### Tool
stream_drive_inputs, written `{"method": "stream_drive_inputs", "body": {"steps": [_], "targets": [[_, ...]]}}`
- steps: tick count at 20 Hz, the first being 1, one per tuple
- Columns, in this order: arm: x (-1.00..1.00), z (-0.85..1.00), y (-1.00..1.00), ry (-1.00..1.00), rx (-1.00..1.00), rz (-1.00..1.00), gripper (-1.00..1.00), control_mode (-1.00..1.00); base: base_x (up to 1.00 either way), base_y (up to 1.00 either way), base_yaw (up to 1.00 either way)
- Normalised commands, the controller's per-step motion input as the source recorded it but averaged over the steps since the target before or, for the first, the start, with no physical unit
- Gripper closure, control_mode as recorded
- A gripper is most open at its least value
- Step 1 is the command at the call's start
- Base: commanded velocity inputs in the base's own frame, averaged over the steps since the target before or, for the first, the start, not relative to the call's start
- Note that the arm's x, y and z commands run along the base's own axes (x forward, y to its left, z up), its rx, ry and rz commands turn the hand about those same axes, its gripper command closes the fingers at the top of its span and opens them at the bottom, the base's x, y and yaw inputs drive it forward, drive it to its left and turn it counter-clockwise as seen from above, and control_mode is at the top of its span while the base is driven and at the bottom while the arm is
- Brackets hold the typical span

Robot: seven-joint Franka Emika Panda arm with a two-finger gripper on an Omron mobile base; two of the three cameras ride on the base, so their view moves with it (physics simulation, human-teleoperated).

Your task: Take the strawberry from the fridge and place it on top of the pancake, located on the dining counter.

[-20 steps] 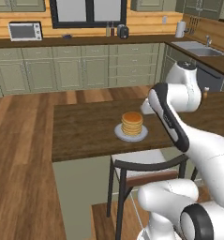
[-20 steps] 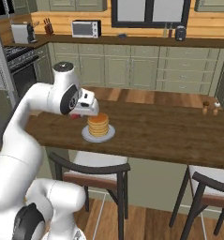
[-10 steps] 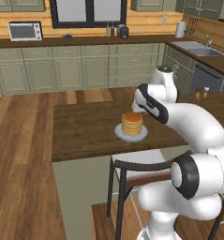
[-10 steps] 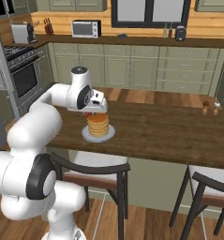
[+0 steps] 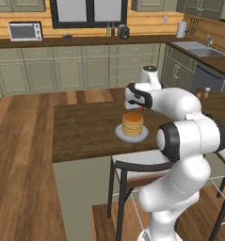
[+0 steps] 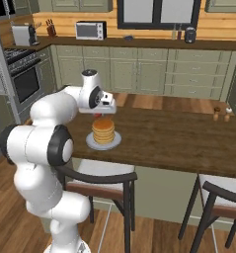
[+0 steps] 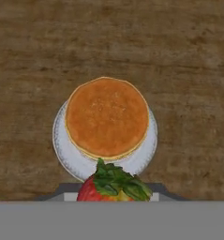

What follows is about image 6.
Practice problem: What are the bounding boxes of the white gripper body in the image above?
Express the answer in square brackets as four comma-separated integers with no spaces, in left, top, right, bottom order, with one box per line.
[78,104,118,116]

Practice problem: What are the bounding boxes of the golden pancake stack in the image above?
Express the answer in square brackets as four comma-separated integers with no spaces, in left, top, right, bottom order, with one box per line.
[91,118,117,145]

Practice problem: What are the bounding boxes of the grey round plate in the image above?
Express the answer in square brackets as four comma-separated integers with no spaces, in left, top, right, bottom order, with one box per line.
[85,130,122,151]

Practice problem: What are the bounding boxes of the dark bar stool, white seat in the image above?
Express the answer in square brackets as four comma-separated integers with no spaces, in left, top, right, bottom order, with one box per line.
[54,158,138,253]
[178,173,236,253]

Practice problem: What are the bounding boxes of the green base cupboard run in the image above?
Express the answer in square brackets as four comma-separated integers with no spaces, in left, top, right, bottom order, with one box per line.
[39,43,236,102]

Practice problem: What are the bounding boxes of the steel oven with hob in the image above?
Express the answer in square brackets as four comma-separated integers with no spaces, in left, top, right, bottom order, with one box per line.
[3,47,43,116]

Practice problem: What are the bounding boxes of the white toaster oven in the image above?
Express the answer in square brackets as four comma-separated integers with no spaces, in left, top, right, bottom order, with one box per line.
[75,20,108,42]

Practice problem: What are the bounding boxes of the brown knife block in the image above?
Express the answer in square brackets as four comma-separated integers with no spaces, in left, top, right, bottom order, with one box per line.
[44,19,57,38]

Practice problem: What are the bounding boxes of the black-framed window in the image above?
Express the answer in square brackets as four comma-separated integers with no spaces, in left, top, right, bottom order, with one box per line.
[117,0,202,31]

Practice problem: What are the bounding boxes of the brown-capped wooden shaker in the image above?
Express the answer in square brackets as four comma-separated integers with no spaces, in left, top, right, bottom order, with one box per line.
[212,107,221,122]

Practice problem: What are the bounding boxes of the white-capped wooden shaker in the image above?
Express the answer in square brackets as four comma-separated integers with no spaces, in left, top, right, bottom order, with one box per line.
[223,107,233,123]

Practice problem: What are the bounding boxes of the green wall cupboards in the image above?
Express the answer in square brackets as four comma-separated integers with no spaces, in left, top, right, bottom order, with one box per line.
[37,0,114,14]

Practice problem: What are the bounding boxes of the black wall appliance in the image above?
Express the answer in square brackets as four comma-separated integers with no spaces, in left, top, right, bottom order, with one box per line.
[0,0,17,19]

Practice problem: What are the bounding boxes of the green wall cupboard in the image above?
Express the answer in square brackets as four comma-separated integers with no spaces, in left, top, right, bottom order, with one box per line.
[204,0,236,14]

